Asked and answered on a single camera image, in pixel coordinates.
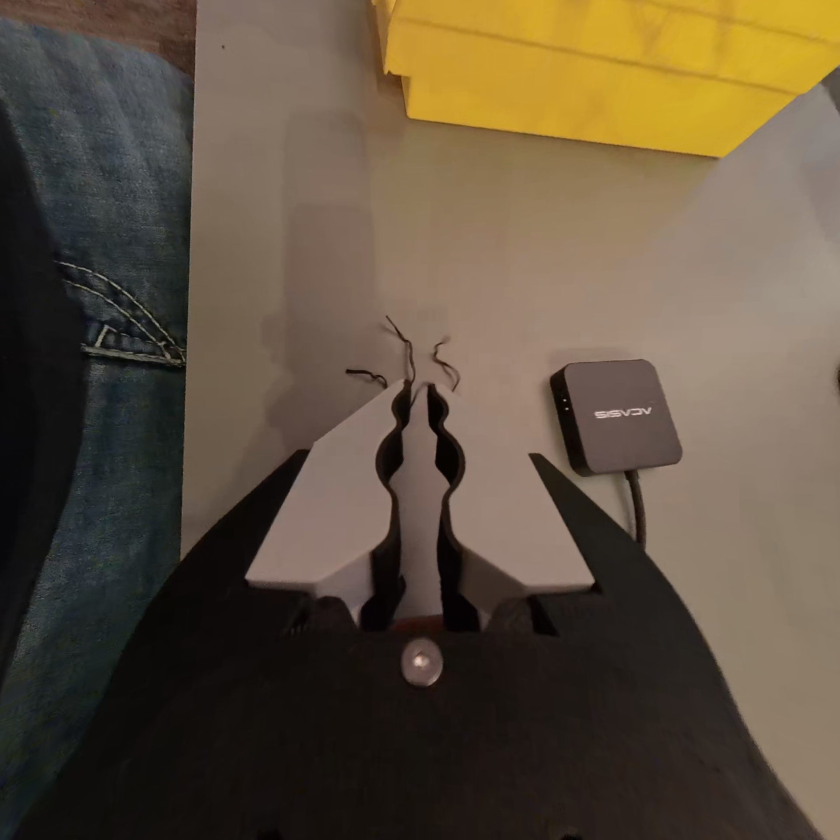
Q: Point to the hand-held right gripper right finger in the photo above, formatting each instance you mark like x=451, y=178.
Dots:
x=518, y=525

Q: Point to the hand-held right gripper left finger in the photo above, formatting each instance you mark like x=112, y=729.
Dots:
x=315, y=518

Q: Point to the yellow plastic bin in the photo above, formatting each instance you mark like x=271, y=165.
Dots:
x=590, y=65

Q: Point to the dark adapter hub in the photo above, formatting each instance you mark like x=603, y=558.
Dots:
x=617, y=413

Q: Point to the person's blue jeans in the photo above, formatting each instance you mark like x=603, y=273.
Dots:
x=118, y=426

